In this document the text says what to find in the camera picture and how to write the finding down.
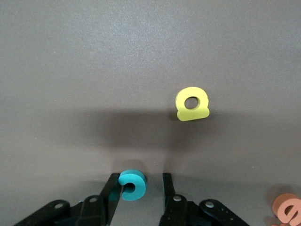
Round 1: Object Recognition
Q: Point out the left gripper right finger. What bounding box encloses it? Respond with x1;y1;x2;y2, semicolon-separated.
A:
158;173;250;226

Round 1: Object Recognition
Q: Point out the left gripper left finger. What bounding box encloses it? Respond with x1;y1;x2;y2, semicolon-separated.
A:
14;173;123;226

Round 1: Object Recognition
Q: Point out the teal foam letter c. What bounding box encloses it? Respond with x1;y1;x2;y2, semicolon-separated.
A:
118;169;147;202

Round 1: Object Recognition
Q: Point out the yellow foam letter a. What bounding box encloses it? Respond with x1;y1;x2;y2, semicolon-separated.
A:
175;86;210;122

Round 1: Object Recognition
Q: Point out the orange foam letter e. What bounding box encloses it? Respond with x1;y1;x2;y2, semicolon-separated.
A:
272;193;301;224

